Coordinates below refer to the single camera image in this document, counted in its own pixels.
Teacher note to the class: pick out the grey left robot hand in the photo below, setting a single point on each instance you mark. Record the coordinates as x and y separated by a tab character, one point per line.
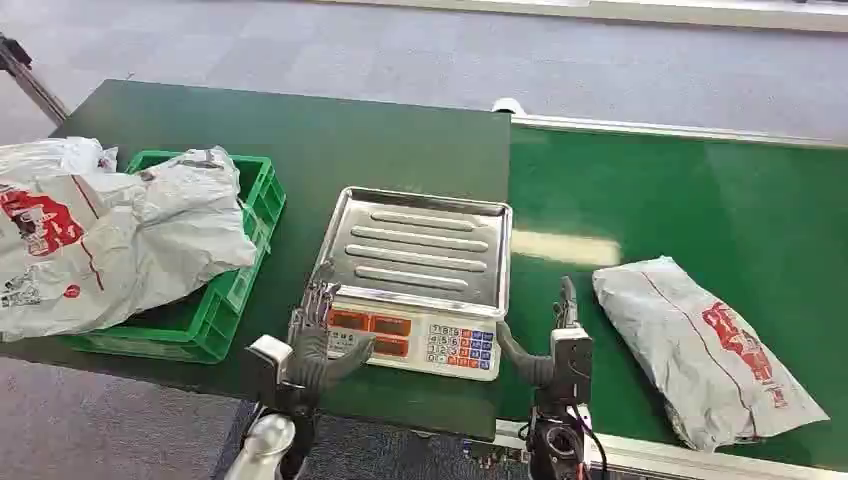
310	348

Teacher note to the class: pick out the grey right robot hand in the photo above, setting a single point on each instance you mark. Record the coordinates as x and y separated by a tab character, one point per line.
530	364

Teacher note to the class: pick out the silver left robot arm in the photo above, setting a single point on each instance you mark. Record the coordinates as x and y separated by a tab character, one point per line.
265	444

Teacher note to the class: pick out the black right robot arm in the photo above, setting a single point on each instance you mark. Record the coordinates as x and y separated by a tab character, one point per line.
555	447

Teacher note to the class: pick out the green plastic crate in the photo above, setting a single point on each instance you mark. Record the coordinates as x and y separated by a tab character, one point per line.
218	311

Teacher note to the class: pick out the white electronic scale steel tray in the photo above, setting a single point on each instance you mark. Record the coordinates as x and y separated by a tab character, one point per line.
424	265

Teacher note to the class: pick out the grey parcel bag red print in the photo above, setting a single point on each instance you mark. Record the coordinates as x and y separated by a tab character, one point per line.
702	344

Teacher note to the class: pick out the dark green table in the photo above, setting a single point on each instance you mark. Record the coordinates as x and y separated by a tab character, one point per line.
331	146

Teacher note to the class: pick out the large grey parcel red print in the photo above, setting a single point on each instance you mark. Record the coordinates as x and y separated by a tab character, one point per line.
132	245

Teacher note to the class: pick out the green conveyor belt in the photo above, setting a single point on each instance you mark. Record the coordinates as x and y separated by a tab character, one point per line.
662	199

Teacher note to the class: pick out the small white parcel bag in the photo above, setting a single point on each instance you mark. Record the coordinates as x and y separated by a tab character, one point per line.
56	154

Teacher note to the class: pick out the metal stand leg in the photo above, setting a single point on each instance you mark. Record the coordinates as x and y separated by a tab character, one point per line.
33	83

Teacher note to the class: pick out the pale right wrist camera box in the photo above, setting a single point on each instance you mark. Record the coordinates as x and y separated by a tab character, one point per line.
572	364

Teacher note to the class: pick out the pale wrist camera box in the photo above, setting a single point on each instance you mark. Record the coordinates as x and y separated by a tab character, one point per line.
572	364
268	363

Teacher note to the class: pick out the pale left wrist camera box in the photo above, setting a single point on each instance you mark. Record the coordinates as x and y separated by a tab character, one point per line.
268	363

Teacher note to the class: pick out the white conveyor frame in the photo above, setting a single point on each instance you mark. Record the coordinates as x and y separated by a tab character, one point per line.
662	127

